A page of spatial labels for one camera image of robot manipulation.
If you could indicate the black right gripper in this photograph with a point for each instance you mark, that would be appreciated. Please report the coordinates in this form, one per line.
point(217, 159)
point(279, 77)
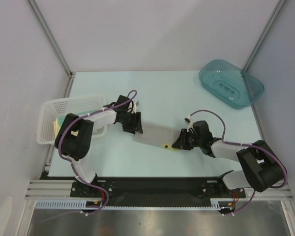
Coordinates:
point(185, 141)

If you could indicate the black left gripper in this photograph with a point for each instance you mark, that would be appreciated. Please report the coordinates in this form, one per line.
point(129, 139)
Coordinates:
point(136, 124)

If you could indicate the grey yellow towel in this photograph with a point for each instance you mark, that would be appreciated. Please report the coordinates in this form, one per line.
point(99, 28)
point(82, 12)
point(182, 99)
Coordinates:
point(157, 136)

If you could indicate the green towel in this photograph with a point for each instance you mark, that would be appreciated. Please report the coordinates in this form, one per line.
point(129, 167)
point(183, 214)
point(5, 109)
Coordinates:
point(59, 121)

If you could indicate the yellow face towel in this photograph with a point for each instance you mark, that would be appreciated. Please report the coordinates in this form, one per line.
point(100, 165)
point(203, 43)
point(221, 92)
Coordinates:
point(57, 129)

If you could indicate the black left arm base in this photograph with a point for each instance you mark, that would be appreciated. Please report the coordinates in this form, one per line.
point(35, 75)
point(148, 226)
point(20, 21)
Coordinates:
point(81, 190)

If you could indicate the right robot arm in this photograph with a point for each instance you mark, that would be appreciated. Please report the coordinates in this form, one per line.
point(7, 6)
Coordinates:
point(260, 168)

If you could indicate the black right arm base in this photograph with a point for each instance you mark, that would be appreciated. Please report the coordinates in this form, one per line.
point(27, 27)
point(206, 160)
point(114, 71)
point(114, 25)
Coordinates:
point(216, 188)

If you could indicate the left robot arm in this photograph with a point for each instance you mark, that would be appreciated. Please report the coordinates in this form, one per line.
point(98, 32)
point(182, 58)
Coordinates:
point(73, 140)

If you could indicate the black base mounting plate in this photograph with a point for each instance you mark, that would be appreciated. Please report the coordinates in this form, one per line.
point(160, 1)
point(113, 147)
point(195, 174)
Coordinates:
point(150, 189)

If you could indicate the teal plastic basin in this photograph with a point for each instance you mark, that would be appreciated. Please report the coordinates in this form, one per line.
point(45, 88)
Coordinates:
point(230, 84)

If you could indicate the white perforated plastic basket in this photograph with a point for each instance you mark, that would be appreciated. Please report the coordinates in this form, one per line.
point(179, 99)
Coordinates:
point(50, 110)

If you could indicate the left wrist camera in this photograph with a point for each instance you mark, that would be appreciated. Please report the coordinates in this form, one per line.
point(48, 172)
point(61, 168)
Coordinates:
point(134, 106)

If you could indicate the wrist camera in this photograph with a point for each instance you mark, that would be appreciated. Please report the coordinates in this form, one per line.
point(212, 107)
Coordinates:
point(134, 106)
point(189, 122)

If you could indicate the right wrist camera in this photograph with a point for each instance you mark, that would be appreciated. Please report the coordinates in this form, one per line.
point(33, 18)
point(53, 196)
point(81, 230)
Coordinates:
point(189, 122)

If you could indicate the light blue cable duct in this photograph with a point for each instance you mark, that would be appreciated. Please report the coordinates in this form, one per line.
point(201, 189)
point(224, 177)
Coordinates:
point(206, 204)

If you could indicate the aluminium front frame rail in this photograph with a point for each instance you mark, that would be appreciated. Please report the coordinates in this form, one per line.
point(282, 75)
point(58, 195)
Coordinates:
point(60, 189)

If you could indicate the right rear aluminium post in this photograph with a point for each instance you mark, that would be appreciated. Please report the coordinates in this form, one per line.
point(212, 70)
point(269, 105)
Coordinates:
point(265, 32)

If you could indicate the aluminium post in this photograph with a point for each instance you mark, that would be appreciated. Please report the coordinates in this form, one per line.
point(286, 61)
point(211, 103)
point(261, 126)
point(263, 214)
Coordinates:
point(265, 32)
point(49, 35)

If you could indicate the left rear aluminium post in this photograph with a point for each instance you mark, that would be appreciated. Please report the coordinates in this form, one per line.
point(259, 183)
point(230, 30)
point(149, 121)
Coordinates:
point(49, 35)

